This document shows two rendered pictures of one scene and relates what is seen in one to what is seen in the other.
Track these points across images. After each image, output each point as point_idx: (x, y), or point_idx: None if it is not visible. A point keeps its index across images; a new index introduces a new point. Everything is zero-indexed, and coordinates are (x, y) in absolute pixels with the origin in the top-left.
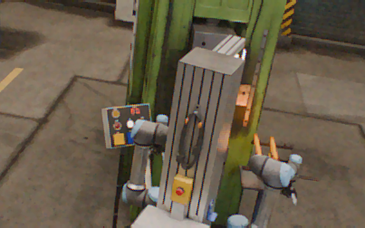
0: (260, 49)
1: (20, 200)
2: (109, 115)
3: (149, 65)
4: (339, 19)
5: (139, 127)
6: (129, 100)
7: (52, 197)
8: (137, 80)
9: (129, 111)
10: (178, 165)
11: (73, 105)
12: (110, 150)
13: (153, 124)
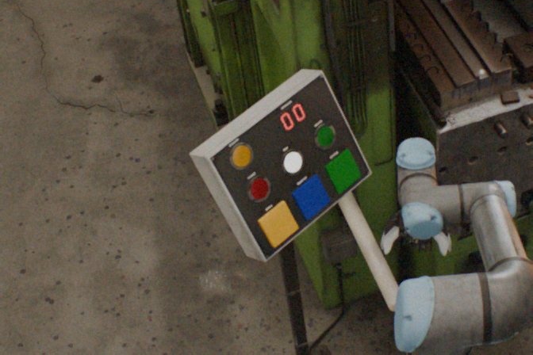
0: None
1: (33, 350)
2: (224, 172)
3: None
4: None
5: (429, 322)
6: (216, 14)
7: (105, 311)
8: None
9: (276, 127)
10: None
11: None
12: (172, 94)
13: (469, 292)
